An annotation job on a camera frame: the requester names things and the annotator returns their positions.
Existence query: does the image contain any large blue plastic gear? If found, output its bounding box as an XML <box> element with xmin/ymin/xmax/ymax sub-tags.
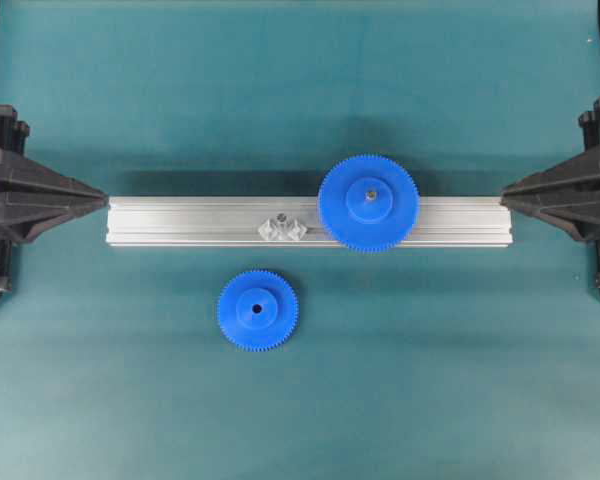
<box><xmin>317</xmin><ymin>155</ymin><xmax>420</xmax><ymax>253</ymax></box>

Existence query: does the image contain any small blue plastic gear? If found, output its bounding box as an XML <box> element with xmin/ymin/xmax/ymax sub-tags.
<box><xmin>216</xmin><ymin>270</ymin><xmax>299</xmax><ymax>352</ymax></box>

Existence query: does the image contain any silver aluminium extrusion rail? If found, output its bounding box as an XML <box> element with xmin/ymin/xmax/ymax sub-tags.
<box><xmin>106</xmin><ymin>196</ymin><xmax>513</xmax><ymax>248</ymax></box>

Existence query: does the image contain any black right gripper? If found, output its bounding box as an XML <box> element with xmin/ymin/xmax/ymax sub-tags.
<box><xmin>500</xmin><ymin>97</ymin><xmax>600</xmax><ymax>293</ymax></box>

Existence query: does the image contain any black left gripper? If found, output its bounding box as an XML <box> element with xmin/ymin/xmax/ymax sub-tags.
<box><xmin>0</xmin><ymin>105</ymin><xmax>105</xmax><ymax>298</ymax></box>

